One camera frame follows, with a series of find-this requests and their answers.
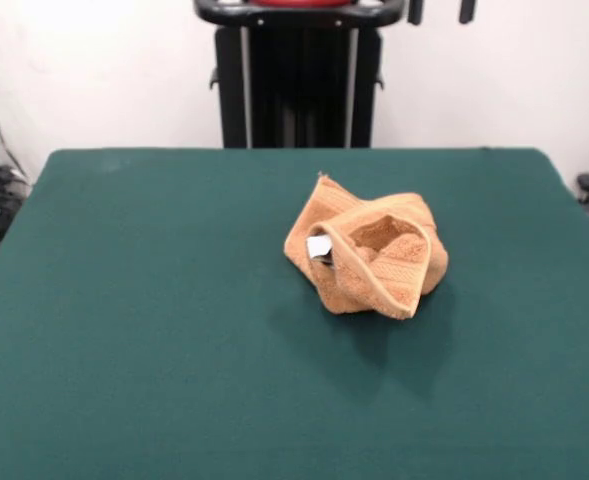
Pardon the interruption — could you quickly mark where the orange terry towel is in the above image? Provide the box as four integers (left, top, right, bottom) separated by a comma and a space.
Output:
282, 171, 450, 321

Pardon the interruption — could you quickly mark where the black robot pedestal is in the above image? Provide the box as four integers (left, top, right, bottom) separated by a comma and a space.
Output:
192, 0, 406, 150

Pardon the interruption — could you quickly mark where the dark green table cloth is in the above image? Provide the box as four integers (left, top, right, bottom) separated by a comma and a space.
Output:
0, 146, 589, 480

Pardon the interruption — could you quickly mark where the black cable bundle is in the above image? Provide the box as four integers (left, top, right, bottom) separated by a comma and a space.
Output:
0, 163, 33, 262

